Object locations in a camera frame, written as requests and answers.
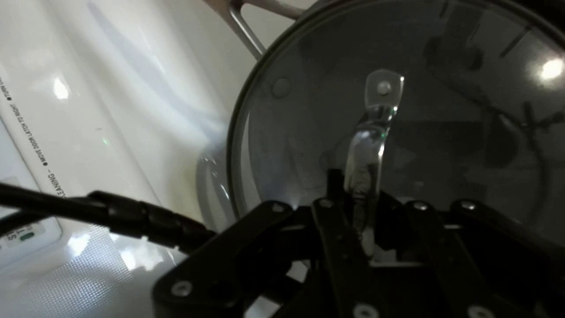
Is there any glass lid with metal handle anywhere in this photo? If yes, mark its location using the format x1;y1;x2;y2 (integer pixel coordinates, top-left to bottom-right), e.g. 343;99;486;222
226;0;565;254

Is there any white gas stove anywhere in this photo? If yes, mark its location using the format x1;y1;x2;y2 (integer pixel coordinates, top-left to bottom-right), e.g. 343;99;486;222
0;0;320;318

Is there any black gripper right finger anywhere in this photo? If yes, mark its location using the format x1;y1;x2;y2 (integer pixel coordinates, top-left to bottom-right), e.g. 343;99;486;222
373;190;565;318

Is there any grey frying pan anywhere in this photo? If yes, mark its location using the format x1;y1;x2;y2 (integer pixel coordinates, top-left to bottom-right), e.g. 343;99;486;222
195;0;323;233

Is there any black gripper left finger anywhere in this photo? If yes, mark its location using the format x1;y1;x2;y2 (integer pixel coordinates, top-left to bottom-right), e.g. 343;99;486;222
152;169;378;318

